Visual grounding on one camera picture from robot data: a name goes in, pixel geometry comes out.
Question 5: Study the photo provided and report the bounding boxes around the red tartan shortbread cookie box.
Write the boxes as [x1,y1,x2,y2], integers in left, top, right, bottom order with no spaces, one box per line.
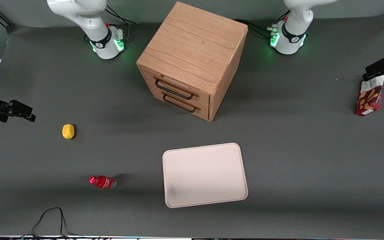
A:
[355,75,384,117]

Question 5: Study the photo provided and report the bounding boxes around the beige rectangular plastic tray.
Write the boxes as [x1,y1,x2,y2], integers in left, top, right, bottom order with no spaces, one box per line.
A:
[162,143,248,209]

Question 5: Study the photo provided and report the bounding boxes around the aluminium frame rail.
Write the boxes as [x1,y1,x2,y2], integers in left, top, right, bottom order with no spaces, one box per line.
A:
[0,10,13,28]

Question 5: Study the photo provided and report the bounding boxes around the wooden two-drawer cabinet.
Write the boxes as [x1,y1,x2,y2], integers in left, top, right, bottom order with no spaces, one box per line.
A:
[136,1,249,122]

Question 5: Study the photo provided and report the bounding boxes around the wooden drawer front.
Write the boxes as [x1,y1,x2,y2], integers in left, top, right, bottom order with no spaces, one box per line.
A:
[140,66,210,109]
[144,83,210,121]

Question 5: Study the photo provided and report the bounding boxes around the black looped cable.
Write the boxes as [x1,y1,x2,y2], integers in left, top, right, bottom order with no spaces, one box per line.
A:
[31,207,79,239]

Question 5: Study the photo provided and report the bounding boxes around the black left arm base cables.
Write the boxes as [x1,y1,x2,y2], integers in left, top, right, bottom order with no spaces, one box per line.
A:
[233,10,291,39]

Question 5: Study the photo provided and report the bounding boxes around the small red soda bottle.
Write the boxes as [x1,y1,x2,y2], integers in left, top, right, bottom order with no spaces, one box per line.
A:
[89,175,117,189]

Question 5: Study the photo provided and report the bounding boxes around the yellow lemon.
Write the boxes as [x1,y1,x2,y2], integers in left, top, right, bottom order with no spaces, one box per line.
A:
[62,124,75,140]

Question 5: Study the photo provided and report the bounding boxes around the black arm base cables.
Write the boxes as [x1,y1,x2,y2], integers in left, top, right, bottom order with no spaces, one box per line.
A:
[233,10,291,39]
[105,5,137,42]

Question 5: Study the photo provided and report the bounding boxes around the black right arm base cables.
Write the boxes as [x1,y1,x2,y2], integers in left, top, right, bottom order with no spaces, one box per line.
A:
[105,5,137,42]

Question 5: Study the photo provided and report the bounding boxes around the black wire drawer handle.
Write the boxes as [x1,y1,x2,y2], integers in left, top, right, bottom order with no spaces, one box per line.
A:
[162,93,198,113]
[154,78,195,100]

